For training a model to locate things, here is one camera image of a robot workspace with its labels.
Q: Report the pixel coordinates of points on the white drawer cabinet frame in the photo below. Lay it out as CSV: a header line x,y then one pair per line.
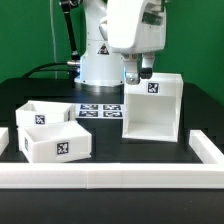
x,y
152,108

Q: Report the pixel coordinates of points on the white drawer box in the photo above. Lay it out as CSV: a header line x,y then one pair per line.
x,y
38,113
55,143

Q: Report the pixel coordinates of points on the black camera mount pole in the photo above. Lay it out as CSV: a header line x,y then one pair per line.
x,y
67,6

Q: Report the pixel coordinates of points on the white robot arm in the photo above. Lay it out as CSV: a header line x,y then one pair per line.
x,y
101,69

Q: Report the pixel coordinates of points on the white front barrier rail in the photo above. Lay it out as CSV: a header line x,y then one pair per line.
x,y
101,176

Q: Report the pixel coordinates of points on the white left barrier rail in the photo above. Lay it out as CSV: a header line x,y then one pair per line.
x,y
4,139

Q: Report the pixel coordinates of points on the white marker tag sheet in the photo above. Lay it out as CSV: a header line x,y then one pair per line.
x,y
99,111

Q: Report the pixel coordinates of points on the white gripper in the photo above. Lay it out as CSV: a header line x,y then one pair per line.
x,y
133,27

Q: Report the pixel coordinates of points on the white front drawer box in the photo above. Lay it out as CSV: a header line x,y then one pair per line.
x,y
55,143

